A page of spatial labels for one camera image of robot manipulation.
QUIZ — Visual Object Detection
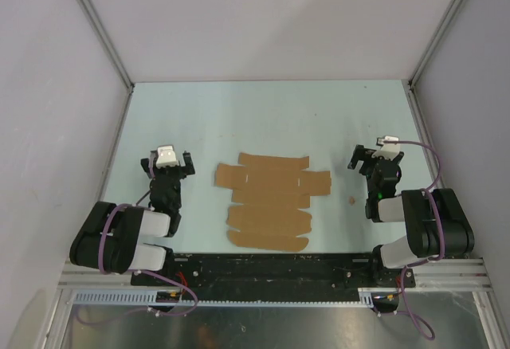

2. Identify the brown cardboard box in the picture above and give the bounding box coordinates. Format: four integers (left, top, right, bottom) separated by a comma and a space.
215, 152, 332, 253

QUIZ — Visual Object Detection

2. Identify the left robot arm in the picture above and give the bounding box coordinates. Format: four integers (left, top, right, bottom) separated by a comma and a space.
69, 145, 195, 285

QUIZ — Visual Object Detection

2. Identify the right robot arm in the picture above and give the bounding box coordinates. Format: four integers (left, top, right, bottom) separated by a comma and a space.
347, 139, 475, 286

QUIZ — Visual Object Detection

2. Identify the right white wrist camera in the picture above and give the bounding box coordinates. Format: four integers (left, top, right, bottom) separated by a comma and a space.
372, 135, 401, 160

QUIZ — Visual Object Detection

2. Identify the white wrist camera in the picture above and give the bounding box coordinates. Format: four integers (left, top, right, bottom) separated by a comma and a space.
155, 145, 179, 168
372, 135, 401, 160

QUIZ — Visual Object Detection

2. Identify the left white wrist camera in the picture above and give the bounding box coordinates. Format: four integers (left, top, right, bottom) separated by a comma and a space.
155, 145, 179, 168

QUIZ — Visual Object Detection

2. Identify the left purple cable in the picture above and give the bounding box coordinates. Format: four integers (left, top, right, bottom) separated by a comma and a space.
75, 153, 199, 326

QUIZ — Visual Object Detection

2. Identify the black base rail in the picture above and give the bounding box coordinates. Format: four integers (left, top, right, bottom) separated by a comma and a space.
130, 251, 418, 302

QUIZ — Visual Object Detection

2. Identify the aluminium frame rail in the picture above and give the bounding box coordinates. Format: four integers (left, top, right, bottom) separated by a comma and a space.
57, 259, 492, 292

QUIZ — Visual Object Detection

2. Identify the grey slotted cable duct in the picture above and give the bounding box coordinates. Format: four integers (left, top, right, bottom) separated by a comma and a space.
73, 289, 374, 308

